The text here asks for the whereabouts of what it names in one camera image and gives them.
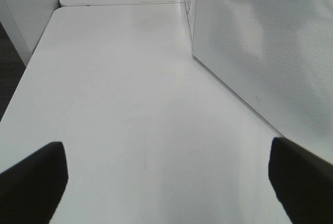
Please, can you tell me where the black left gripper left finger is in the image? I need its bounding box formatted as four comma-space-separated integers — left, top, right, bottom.
1, 142, 68, 223

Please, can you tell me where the white microwave door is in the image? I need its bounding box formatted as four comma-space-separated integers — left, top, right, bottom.
193, 0, 332, 160

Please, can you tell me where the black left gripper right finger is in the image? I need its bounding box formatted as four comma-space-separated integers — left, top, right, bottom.
268, 137, 332, 223

